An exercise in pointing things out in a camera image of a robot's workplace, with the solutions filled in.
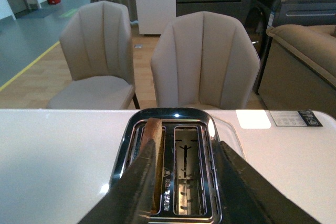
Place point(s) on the white cabinet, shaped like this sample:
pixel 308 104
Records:
pixel 153 15

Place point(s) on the black appliance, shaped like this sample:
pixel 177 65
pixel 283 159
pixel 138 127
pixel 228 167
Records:
pixel 264 14

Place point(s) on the beige chair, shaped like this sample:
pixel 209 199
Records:
pixel 97 45
pixel 204 60

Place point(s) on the beige chair on left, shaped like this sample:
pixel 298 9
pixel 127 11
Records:
pixel 97 45

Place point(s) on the white chrome two-slot toaster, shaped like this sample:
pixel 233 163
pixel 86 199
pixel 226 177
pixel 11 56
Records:
pixel 198 184

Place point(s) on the beige sofa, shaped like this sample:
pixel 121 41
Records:
pixel 300 69

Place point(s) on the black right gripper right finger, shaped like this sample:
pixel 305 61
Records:
pixel 247 197

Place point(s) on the beige chair on right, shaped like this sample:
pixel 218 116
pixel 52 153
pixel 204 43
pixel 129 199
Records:
pixel 204 60

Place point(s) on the slice of brown bread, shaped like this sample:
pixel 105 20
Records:
pixel 153 131

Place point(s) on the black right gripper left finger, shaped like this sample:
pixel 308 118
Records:
pixel 130 199

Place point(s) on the label sticker on table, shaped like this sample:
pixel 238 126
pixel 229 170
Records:
pixel 298 118

